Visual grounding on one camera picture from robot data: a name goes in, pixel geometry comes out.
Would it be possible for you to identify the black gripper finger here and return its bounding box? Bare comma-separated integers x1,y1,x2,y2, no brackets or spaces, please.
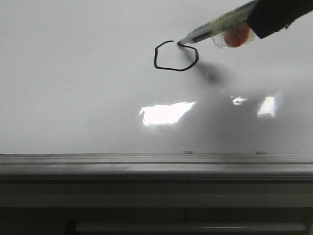
247,0,313,39

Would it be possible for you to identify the white black whiteboard marker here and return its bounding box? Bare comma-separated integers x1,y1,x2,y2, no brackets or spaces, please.
178,0,257,45

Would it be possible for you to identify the grey tray under whiteboard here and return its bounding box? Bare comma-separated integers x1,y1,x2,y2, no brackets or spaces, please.
0,180,313,235

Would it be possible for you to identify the white whiteboard with aluminium frame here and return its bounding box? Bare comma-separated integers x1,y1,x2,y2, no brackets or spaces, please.
0,0,313,179

